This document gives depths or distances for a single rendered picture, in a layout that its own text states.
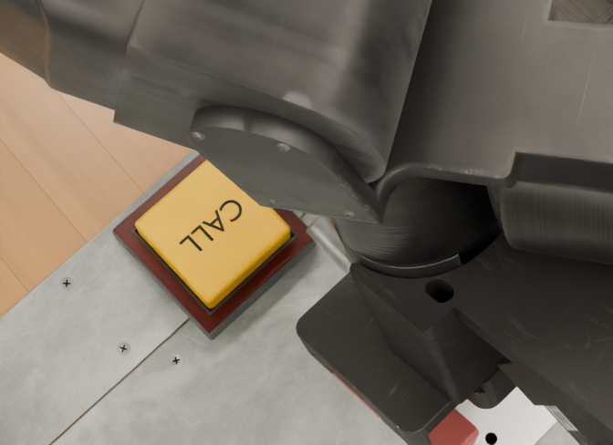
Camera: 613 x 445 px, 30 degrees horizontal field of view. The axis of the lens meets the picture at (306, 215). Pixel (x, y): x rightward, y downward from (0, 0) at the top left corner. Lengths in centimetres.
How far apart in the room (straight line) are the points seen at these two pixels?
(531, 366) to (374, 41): 12
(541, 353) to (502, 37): 9
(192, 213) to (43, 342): 11
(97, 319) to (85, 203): 7
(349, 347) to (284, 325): 23
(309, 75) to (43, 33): 6
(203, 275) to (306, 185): 33
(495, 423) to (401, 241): 16
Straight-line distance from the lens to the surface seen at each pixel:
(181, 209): 61
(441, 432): 41
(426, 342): 35
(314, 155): 25
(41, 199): 67
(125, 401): 63
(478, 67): 29
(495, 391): 40
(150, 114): 28
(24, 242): 66
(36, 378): 64
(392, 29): 26
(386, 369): 39
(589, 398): 32
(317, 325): 41
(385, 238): 33
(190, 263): 60
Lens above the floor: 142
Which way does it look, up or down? 75 degrees down
